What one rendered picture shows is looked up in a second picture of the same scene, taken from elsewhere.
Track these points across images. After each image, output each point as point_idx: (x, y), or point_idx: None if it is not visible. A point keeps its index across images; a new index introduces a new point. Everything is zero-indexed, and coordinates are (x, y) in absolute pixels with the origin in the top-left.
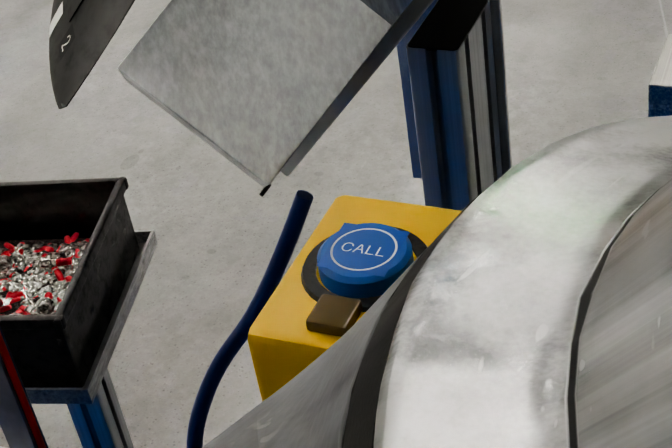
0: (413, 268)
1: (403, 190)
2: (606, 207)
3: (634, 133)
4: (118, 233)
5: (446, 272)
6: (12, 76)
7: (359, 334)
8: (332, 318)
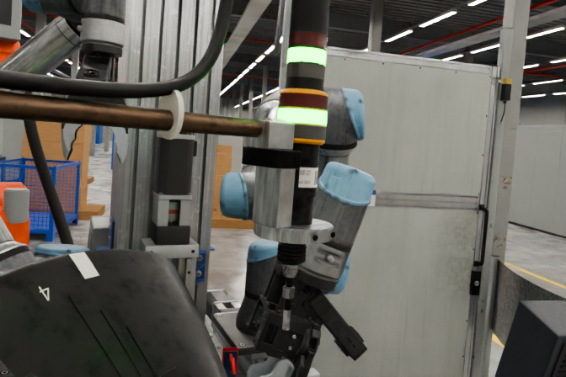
0: (26, 249)
1: None
2: (11, 242)
3: (8, 246)
4: None
5: (23, 243)
6: None
7: (31, 255)
8: None
